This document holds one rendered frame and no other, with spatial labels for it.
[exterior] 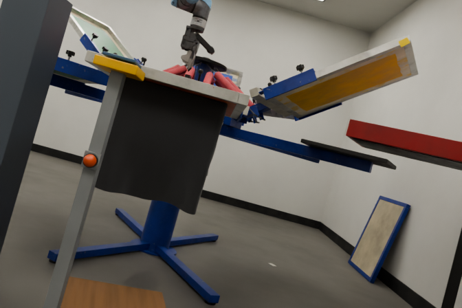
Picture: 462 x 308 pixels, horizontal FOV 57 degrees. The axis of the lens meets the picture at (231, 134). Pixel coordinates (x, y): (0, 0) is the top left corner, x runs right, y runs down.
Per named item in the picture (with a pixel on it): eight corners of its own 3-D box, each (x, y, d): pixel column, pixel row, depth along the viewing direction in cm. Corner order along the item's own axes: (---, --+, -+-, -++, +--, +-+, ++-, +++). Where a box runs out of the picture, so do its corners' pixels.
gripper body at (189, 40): (181, 50, 212) (187, 27, 212) (197, 55, 212) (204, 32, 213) (179, 47, 204) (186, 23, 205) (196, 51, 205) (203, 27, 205)
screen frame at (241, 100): (247, 106, 148) (250, 95, 148) (84, 60, 146) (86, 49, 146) (236, 119, 226) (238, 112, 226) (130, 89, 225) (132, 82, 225)
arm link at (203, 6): (194, -4, 211) (210, 3, 214) (188, 17, 211) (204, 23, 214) (199, -8, 204) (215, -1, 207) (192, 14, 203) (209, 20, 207)
